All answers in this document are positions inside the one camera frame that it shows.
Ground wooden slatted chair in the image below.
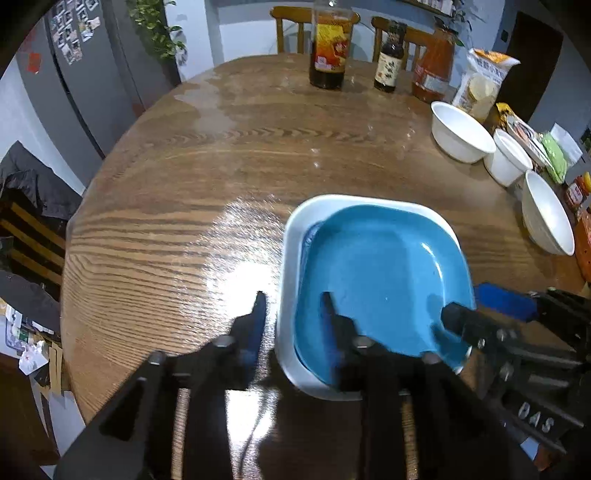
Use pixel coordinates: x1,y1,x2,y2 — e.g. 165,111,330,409
0,189,70,287

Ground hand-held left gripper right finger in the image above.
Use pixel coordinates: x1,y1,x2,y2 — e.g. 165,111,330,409
322,292,539,480

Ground large soy sauce bottle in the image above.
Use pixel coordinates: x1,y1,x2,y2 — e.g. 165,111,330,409
308,0,355,90

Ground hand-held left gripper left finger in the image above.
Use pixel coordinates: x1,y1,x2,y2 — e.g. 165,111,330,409
54,291,269,480

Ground wide white bowl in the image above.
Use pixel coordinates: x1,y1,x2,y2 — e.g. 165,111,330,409
431,102,497,164
522,171,575,256

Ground small dark sauce bottle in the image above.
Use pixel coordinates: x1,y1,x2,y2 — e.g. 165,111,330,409
373,21,408,94

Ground blue square plate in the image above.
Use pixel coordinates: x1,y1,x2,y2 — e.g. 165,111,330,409
293,204,476,376

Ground pile of papers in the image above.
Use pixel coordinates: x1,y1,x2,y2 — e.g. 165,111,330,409
0,295,63,393

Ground fridge photo magnets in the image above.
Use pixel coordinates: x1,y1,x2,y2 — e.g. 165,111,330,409
48,0,102,65

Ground green leafy plant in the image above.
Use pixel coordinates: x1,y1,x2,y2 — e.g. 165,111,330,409
127,0,188,61

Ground flour bag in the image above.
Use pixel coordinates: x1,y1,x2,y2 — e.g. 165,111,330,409
451,48,522,123

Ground dark wooden door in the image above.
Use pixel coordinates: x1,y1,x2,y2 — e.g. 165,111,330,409
505,11,564,123

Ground grey refrigerator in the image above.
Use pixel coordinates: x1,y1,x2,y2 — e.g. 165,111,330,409
28,0,181,160

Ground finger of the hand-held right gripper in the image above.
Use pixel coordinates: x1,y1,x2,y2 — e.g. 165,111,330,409
475,282,591,356
441,302,579,371

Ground dark clothes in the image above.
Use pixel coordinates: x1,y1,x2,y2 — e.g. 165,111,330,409
0,141,84,222

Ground red jar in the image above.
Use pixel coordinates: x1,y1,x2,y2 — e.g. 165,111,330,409
564,180,587,213

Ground tall white bowl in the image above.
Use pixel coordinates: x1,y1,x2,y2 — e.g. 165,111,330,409
483,128,534,188

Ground green packet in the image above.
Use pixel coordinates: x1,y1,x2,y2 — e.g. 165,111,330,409
540,132,568,184

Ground yellow snack packet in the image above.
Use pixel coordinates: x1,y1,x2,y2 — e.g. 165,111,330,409
487,102,515,134

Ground orange sauce bottle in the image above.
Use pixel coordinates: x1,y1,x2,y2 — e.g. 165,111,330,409
411,25,455,103

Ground white packet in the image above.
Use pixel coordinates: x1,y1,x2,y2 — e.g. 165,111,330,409
549,122,583,162

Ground white square plate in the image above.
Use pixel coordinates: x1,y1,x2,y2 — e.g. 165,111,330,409
276,194,476,401

